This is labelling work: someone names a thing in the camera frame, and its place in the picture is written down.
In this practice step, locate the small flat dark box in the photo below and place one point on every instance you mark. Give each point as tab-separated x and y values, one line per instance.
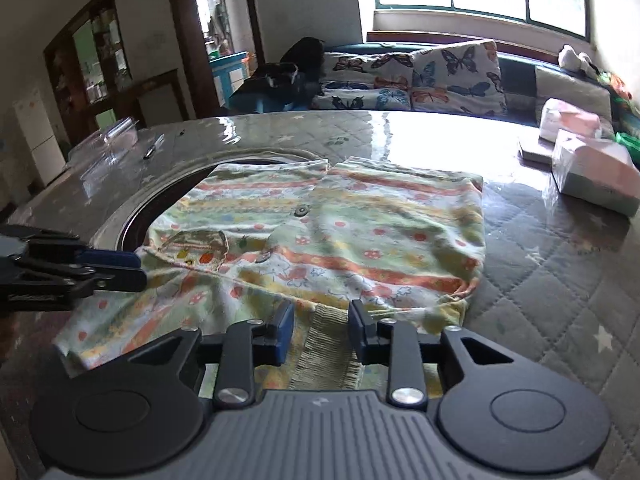
535	152

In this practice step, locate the orange plush toy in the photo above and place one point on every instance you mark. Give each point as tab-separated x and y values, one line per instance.
617	85

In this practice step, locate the black bag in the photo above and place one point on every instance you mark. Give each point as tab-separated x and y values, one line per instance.
277	77
260	97

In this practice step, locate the green plastic bowl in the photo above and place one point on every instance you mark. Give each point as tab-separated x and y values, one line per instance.
630	142

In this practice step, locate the black marker pen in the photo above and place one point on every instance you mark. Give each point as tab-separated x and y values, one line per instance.
152	147

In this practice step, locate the grey star quilted table cover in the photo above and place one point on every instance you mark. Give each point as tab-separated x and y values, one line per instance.
550	285

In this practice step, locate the blue painted cabinet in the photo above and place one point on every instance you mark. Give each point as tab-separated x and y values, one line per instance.
227	72

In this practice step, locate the butterfly print cushion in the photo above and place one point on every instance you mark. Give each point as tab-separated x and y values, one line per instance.
365	80
455	77

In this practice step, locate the grey white pillow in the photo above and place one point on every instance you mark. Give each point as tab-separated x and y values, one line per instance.
570	87

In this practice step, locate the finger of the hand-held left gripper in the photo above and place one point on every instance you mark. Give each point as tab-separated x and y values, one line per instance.
125	280
115	258

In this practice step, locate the pastel patterned child's jacket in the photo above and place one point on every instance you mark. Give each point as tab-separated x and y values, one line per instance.
350	230

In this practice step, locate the hanging dark coat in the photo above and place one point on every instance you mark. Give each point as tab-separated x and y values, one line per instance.
217	25

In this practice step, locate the wooden framed white panel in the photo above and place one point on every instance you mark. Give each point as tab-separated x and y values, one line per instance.
160	100

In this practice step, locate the black and white plush toy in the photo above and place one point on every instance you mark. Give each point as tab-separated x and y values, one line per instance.
575	57

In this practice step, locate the wooden glass door cabinet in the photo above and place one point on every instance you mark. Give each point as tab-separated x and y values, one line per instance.
90	60

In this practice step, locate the pink and green tissue pack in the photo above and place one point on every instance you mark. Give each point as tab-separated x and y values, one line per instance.
595	170

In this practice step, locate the white small cabinet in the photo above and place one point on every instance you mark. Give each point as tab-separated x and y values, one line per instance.
35	130

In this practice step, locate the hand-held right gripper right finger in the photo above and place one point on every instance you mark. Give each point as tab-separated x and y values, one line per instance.
357	327

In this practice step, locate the clear plastic container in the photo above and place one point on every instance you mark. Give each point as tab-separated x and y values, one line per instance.
107	145

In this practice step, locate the brown door frame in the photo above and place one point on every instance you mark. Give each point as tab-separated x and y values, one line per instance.
182	35

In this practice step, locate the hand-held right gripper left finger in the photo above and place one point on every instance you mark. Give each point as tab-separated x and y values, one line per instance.
286	327

